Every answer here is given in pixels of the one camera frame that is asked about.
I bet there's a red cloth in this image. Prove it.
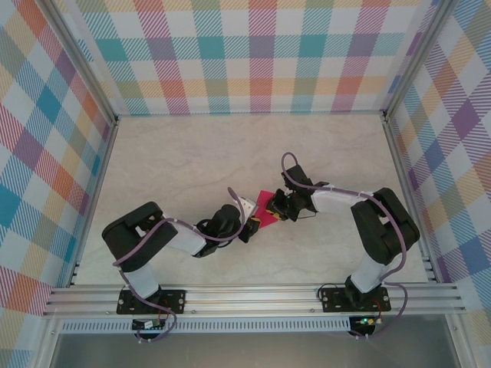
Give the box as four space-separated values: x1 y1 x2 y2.
254 189 282 231

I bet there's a black circuit board with label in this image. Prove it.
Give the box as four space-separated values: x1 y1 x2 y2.
131 317 166 331

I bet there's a circuit board with lit LED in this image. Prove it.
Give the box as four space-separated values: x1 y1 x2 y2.
349 314 381 327

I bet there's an aluminium mounting rail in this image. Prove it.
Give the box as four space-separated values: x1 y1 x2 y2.
42 284 467 318

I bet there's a perforated metal cable tray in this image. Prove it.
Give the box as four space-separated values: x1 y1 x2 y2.
59 320 356 334

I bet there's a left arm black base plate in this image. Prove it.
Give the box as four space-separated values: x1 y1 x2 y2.
116 287 188 316

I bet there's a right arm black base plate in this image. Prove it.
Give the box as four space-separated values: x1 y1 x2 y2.
319 285 391 314

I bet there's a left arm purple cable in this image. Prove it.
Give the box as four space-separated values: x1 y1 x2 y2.
114 186 249 344

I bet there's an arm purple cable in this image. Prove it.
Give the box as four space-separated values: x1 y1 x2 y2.
282 152 408 341
114 186 249 344

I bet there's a red black wire pair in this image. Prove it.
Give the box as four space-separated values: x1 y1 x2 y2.
157 301 173 325
367 298 384 321

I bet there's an aluminium side rail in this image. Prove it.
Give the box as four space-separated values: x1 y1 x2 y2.
67 117 120 288
382 113 440 284

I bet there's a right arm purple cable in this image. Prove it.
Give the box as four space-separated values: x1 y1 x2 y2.
282 152 408 341

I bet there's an aluminium corner post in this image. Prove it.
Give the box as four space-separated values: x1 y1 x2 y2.
44 0 119 127
381 0 441 120

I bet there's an aluminium frame leg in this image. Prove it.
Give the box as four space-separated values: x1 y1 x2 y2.
32 316 64 368
440 312 475 368

